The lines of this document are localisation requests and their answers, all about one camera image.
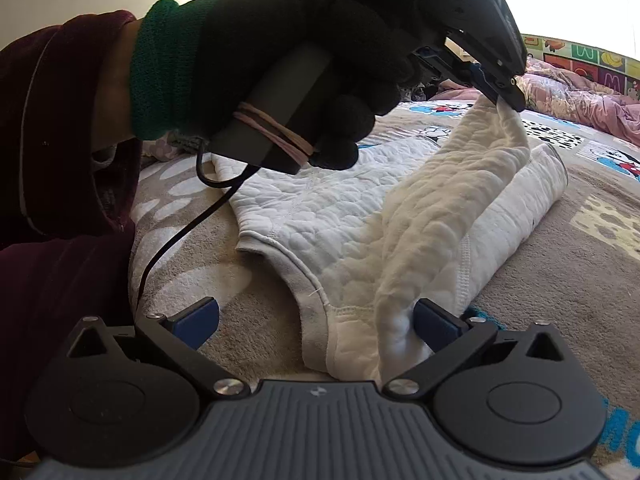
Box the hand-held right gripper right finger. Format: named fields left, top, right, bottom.
left=382, top=299, right=568, bottom=401

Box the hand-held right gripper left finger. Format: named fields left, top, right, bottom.
left=66, top=297, right=251, bottom=401

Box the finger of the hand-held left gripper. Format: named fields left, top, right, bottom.
left=412, top=46, right=502, bottom=106
left=492, top=69, right=527, bottom=113

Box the white quilted garment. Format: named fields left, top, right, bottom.
left=210, top=95, right=571, bottom=387

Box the person's left forearm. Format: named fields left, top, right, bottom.
left=0, top=10, right=146, bottom=241

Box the person's left hand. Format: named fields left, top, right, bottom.
left=130, top=0, right=447, bottom=172

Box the pink elastic band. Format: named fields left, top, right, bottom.
left=234, top=101, right=317, bottom=162

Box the pink duvet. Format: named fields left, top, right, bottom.
left=515, top=57, right=640, bottom=149

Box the colourful alphabet headboard panel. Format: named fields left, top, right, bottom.
left=520, top=34, right=640, bottom=97

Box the cartoon printed blanket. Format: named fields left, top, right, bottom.
left=127, top=57, right=640, bottom=466

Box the person's maroon clothing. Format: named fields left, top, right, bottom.
left=0, top=230, right=140, bottom=463

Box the black cable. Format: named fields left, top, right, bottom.
left=134, top=137, right=262, bottom=322

